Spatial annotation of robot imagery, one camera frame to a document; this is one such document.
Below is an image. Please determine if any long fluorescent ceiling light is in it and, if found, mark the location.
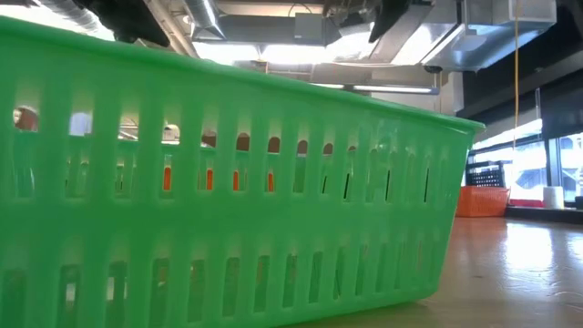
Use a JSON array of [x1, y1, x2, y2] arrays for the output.
[[312, 82, 441, 96]]

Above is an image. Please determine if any small orange plastic basket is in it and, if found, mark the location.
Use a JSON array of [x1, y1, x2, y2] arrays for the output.
[[162, 166, 276, 193]]

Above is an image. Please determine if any black table frame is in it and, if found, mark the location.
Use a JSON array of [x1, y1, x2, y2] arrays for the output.
[[504, 205, 583, 226]]

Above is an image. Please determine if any grey ceiling box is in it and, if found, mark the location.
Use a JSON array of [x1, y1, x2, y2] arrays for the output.
[[293, 12, 328, 46]]

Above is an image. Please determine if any silver round air duct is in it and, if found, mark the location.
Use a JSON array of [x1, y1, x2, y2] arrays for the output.
[[38, 0, 99, 33], [184, 0, 227, 41]]

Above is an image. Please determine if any large orange plastic basket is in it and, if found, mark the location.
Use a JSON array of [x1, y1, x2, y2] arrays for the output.
[[456, 185, 510, 219]]

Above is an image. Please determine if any white paper roll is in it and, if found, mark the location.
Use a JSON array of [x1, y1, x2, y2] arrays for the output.
[[542, 185, 566, 210]]

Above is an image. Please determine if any red flat object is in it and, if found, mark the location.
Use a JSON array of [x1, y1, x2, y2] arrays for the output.
[[508, 198, 545, 209]]

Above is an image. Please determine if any black perforated plastic crate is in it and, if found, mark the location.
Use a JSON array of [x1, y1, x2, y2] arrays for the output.
[[465, 159, 507, 188]]

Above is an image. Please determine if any window with dark frame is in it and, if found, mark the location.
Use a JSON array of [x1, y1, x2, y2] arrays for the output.
[[471, 117, 583, 204]]

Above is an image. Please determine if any small green plastic basket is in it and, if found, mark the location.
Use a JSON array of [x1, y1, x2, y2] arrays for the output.
[[0, 15, 486, 328]]

